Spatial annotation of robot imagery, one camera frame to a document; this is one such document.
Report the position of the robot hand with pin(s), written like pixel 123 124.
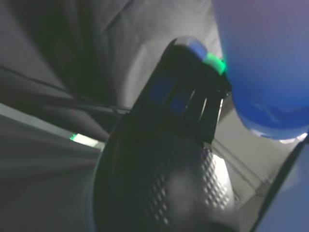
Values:
pixel 149 154

